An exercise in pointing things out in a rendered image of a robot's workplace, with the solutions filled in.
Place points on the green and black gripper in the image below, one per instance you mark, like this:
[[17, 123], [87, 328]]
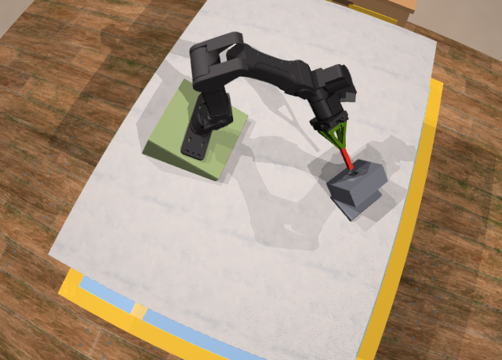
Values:
[[326, 124]]

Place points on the grey sloped panel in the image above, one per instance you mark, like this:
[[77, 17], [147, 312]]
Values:
[[352, 187]]

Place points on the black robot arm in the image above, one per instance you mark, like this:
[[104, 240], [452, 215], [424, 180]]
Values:
[[209, 77]]

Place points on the dark red peg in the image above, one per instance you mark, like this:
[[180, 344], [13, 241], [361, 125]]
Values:
[[346, 159]]

